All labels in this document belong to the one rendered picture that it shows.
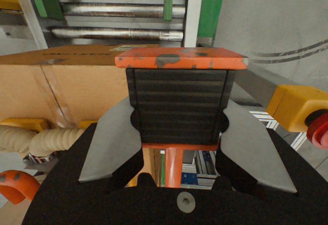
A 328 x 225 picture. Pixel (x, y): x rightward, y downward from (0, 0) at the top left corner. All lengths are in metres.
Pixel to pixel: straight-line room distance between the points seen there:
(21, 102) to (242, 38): 1.31
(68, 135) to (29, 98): 0.16
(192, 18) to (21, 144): 0.60
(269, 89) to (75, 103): 0.43
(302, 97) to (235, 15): 1.04
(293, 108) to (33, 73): 0.50
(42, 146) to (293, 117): 0.44
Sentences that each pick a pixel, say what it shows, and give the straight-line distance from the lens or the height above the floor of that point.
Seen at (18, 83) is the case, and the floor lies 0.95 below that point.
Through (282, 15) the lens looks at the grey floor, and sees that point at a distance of 1.44.
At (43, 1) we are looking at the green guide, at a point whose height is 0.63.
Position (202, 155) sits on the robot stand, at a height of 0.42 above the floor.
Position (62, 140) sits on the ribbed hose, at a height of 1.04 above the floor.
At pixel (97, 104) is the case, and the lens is 0.33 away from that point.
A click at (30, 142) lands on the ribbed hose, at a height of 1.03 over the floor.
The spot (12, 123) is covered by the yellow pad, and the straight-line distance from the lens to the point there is 0.47.
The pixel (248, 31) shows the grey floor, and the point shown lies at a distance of 1.34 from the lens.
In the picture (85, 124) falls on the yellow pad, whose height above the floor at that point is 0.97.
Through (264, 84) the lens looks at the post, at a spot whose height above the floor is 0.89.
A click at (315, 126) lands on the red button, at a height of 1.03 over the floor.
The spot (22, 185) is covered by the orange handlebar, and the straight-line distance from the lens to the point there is 0.33.
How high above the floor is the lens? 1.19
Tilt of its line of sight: 61 degrees down
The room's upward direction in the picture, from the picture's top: 174 degrees counter-clockwise
